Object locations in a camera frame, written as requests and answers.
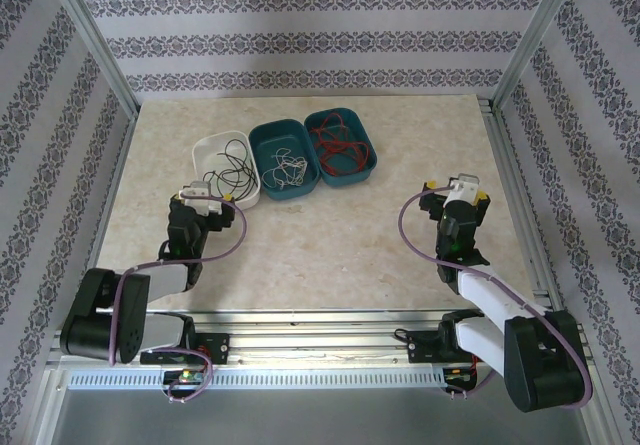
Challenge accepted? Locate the teal plastic tray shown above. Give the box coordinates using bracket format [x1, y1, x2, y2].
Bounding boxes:
[248, 118, 321, 202]
[303, 107, 378, 188]

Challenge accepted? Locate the white cable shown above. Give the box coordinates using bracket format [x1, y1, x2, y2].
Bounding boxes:
[262, 147, 310, 190]

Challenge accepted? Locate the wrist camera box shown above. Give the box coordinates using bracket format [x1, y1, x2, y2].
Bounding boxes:
[446, 173, 482, 205]
[177, 180, 225, 215]

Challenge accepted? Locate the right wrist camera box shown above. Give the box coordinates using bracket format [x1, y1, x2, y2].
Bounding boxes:
[446, 173, 482, 205]

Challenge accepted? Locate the aluminium side rail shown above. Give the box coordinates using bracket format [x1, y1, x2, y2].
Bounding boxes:
[74, 114, 139, 326]
[477, 97, 569, 316]

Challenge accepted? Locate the white plastic tray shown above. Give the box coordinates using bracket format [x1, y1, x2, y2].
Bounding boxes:
[192, 129, 261, 211]

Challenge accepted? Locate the aluminium frame post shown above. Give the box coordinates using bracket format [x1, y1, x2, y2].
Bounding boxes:
[49, 0, 140, 119]
[492, 0, 586, 111]

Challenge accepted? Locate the black cable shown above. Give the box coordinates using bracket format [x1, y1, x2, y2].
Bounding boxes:
[203, 138, 257, 202]

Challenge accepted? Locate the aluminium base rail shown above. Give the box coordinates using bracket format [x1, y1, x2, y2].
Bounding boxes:
[49, 309, 594, 366]

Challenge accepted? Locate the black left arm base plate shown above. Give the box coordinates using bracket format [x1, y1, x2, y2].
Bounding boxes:
[141, 333, 231, 366]

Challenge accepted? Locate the grey metal sheet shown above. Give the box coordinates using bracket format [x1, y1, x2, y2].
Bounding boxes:
[49, 389, 591, 445]

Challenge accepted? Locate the red cable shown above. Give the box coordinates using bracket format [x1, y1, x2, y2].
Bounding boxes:
[307, 110, 373, 176]

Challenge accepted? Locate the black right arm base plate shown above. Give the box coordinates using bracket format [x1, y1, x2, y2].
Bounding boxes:
[407, 332, 451, 365]

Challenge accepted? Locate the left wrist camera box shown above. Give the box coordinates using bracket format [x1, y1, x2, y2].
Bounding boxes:
[177, 180, 225, 215]

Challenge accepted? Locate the slotted white cable duct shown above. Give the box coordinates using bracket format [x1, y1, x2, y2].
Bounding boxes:
[67, 368, 447, 391]

